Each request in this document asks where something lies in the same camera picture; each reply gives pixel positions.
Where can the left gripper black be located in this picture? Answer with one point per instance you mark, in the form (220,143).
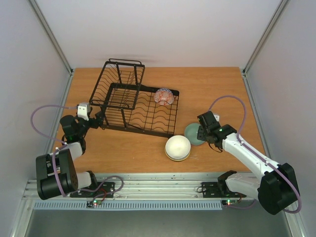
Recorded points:
(99,123)

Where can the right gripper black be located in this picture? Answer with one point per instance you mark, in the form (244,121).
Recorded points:
(206,127)

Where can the teal green bowl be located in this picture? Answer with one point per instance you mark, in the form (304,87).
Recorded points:
(191,133)

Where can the black wire dish rack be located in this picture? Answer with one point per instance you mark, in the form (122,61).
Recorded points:
(128,105)

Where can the white ceramic bowl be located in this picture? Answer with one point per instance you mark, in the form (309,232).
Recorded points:
(178,146)

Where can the blue orange patterned bowl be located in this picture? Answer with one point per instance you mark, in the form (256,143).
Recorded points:
(164,96)

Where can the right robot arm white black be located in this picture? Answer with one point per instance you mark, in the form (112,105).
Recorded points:
(274,185)

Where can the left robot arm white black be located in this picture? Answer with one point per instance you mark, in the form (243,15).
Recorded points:
(56,173)

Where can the yellow blue patterned bowl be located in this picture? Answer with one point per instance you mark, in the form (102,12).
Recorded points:
(177,159)

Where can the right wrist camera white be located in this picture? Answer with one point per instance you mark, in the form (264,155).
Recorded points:
(217,117)

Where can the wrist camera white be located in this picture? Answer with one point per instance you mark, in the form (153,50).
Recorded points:
(83,111)
(217,117)

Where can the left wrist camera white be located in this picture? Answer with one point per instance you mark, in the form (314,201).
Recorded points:
(83,111)

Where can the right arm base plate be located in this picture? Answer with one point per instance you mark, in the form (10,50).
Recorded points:
(211,190)

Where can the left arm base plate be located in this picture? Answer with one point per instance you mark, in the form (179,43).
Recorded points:
(107,187)

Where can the grey slotted cable duct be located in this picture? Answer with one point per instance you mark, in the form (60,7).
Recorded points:
(131,205)

